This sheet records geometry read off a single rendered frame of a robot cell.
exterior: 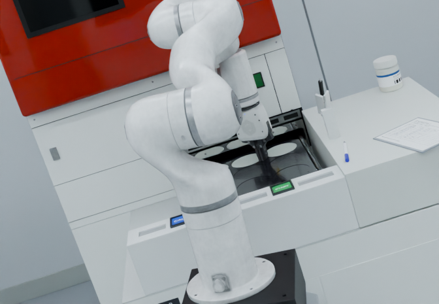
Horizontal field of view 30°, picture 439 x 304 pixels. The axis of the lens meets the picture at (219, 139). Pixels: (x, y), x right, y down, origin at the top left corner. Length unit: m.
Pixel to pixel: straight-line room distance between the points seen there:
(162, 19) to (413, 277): 0.89
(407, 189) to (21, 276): 2.77
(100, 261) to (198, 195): 1.14
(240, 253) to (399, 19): 2.63
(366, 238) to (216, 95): 0.66
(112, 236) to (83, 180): 0.21
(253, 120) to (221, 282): 0.81
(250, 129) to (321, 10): 1.74
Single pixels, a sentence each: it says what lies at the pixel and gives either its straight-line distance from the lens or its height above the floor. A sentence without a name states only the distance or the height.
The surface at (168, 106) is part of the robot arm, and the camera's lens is 1.58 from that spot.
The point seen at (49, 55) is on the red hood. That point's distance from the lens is 2.47.
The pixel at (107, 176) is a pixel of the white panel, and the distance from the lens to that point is 2.60.
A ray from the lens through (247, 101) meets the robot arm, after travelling 2.35.
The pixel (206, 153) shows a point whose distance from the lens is 2.56.
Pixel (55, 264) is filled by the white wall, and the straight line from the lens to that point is 4.37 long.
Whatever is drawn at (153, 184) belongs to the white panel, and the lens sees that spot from 2.60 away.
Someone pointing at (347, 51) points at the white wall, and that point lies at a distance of 4.10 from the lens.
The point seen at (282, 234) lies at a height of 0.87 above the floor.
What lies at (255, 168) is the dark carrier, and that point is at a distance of 2.39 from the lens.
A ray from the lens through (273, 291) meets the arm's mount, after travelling 1.66.
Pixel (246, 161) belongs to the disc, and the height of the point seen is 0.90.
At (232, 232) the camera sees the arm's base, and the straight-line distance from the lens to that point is 1.65.
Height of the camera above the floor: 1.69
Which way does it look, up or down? 17 degrees down
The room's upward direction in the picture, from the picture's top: 18 degrees counter-clockwise
